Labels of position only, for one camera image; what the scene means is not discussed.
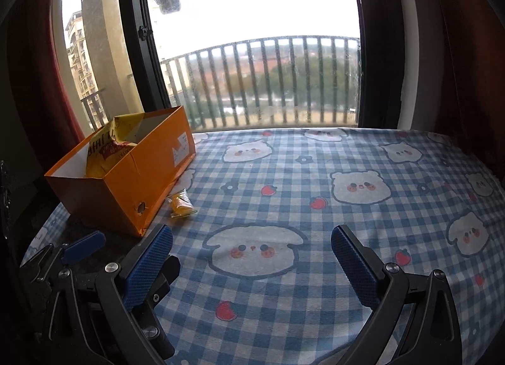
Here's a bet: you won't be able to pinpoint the blue checked bear blanket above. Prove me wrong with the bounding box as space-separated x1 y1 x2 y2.
21 126 505 365

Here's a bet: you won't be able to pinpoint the black window frame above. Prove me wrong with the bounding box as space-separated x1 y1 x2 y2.
116 0 399 129

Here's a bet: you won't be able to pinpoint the yellow chip bag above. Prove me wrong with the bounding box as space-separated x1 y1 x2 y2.
85 112 145 178

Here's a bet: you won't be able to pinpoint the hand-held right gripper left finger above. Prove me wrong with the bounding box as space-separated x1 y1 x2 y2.
49 225 174 365

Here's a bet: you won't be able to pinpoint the dark red curtain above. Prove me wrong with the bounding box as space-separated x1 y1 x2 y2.
8 0 85 200

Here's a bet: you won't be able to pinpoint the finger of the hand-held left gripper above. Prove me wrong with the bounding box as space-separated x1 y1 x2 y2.
134 256 181 360
20 231 106 310

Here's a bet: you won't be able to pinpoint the small yellow candy wrapper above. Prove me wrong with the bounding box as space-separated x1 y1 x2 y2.
168 188 197 219

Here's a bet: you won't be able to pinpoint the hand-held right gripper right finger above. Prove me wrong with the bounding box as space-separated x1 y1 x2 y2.
330 225 462 365

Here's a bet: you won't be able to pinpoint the balcony railing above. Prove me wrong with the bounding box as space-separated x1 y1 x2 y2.
81 35 361 131

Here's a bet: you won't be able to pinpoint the apartment building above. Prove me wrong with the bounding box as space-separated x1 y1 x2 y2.
65 10 99 115

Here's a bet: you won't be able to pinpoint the brown curtain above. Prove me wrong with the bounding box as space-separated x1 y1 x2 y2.
398 0 505 160

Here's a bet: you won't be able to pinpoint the orange cardboard box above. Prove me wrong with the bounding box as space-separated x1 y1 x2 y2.
44 105 197 237

